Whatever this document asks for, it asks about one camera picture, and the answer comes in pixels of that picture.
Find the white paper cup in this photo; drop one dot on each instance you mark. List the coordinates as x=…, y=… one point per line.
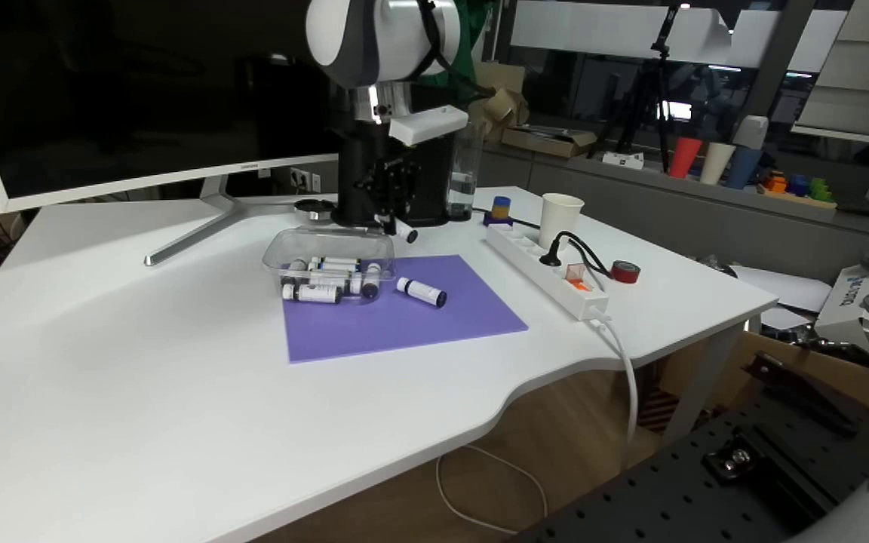
x=558, y=219

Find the blue plastic cup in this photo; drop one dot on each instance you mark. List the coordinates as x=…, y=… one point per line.
x=744, y=167

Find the black perforated breadboard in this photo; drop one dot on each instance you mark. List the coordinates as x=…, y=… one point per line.
x=737, y=483

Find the white framed monitor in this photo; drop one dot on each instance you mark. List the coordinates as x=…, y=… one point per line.
x=103, y=91

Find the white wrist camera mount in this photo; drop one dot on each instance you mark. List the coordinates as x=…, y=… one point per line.
x=430, y=125

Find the cardboard box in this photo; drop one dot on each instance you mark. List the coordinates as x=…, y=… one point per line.
x=500, y=101

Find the white plastic cup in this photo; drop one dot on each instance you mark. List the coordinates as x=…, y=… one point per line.
x=717, y=163

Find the blue and yellow small object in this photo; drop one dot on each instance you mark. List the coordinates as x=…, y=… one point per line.
x=501, y=207

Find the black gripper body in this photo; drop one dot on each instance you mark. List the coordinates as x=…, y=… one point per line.
x=363, y=162

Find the green cloth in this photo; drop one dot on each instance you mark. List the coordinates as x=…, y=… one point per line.
x=469, y=39

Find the small round black dish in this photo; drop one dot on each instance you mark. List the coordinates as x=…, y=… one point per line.
x=314, y=207

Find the white power strip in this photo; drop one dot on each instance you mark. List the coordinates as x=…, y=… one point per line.
x=543, y=275

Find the purple rectangular mat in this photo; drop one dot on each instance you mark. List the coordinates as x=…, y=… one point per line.
x=404, y=320

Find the small white labelled bottle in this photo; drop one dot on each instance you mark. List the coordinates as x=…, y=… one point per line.
x=420, y=291
x=312, y=295
x=333, y=262
x=370, y=281
x=321, y=279

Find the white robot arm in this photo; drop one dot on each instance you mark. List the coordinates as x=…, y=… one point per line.
x=376, y=39

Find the white printed carton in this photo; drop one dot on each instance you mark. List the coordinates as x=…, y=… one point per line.
x=866, y=306

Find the small orange toy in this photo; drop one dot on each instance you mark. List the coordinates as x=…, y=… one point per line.
x=773, y=183

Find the small green toy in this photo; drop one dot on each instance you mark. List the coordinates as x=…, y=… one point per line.
x=823, y=188

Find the small blue toy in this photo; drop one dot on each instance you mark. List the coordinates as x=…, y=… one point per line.
x=802, y=185

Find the clear plastic bottle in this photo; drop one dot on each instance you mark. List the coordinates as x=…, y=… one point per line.
x=467, y=170

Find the red plastic cup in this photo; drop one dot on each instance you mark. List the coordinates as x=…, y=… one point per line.
x=687, y=157

